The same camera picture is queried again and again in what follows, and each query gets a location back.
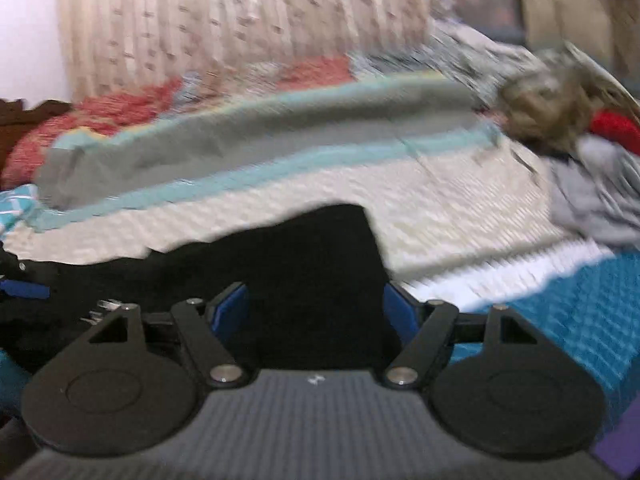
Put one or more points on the brown fuzzy cloth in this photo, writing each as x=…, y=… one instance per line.
x=540, y=105

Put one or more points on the black pants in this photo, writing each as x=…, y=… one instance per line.
x=300, y=260

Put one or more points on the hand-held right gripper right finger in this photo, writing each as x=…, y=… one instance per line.
x=400, y=312

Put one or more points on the beige hanging cloth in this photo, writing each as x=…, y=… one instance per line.
x=570, y=15

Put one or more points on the dark wooden headboard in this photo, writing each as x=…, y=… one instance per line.
x=15, y=125

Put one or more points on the red cloth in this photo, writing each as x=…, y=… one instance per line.
x=615, y=127

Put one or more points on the dark grey cloth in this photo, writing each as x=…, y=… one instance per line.
x=485, y=5

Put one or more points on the purple cloth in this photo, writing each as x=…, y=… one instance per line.
x=622, y=447

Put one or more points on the beige patterned curtain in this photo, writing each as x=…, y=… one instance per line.
x=200, y=20

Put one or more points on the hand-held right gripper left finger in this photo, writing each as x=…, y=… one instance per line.
x=226, y=310

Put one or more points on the black and white patterned cloth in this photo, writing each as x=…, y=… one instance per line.
x=465, y=45

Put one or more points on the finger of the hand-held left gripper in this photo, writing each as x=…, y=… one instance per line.
x=25, y=290

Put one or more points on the striped grey teal cream blanket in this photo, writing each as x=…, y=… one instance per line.
x=450, y=210

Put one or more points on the teal chevron cloth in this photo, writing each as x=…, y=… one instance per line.
x=15, y=205

